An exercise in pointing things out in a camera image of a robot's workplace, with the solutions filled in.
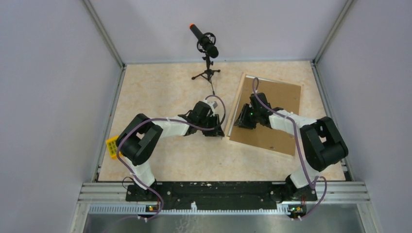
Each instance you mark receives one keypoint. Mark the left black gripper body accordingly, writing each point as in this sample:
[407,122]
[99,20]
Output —
[210,122]

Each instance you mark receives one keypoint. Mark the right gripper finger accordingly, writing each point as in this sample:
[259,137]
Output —
[242,120]
[249,123]

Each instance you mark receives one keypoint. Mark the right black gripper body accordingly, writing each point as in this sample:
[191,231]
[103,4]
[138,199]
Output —
[251,113]

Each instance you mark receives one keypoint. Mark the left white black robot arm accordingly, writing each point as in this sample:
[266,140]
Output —
[138,140]

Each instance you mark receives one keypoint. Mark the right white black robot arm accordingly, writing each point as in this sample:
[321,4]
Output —
[318,141]

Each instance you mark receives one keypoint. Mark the black mini tripod stand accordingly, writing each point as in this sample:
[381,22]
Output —
[208,73]

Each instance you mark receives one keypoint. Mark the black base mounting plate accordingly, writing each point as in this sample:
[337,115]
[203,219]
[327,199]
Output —
[254,195]

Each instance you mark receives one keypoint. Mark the black microphone orange tip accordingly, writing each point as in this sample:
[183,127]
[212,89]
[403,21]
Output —
[206,42]

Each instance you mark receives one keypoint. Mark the yellow plastic block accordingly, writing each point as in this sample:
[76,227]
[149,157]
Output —
[112,147]

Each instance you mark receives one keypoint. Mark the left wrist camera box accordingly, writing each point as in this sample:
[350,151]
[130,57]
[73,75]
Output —
[212,104]

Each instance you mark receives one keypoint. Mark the white cable duct rail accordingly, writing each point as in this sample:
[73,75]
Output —
[142,209]

